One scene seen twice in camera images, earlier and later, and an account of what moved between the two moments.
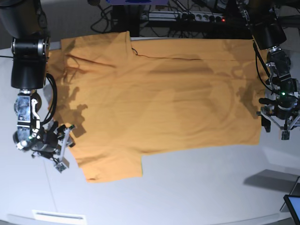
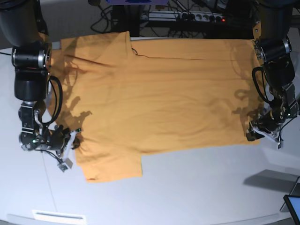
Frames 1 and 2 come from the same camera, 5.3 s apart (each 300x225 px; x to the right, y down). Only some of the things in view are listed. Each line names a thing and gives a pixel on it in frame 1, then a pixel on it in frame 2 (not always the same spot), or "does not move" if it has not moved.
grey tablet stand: x=295 y=191 does not move
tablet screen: x=293 y=203 does not move
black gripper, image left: x=51 y=133 → x=56 y=137
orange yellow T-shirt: x=123 y=99 does not move
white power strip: x=182 y=16 does not move
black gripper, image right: x=286 y=104 → x=269 y=120
